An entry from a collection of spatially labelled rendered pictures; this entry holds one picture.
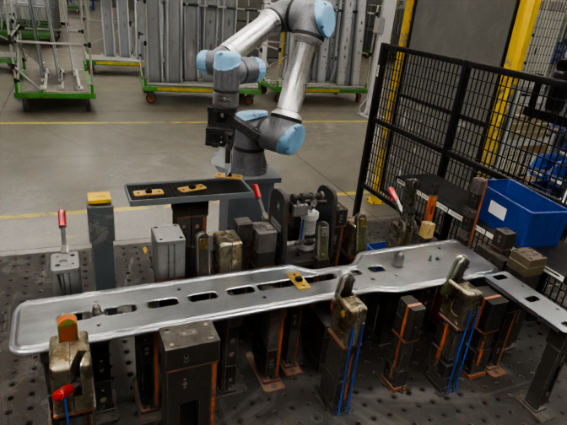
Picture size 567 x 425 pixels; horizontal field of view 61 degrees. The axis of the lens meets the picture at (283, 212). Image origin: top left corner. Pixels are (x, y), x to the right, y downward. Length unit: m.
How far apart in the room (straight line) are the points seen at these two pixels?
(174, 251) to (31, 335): 0.39
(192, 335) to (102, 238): 0.50
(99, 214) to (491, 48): 2.85
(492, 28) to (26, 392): 3.26
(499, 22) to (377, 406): 2.73
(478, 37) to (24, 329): 3.25
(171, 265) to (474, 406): 0.95
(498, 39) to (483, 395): 2.51
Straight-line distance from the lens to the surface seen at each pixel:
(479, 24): 3.73
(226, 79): 1.41
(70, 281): 1.33
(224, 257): 1.37
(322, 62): 9.37
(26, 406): 1.49
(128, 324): 1.19
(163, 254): 1.32
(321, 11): 1.73
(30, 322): 1.25
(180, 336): 1.10
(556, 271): 1.72
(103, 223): 1.46
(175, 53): 8.14
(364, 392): 1.50
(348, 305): 1.21
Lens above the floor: 1.72
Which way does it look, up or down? 24 degrees down
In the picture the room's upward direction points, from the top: 6 degrees clockwise
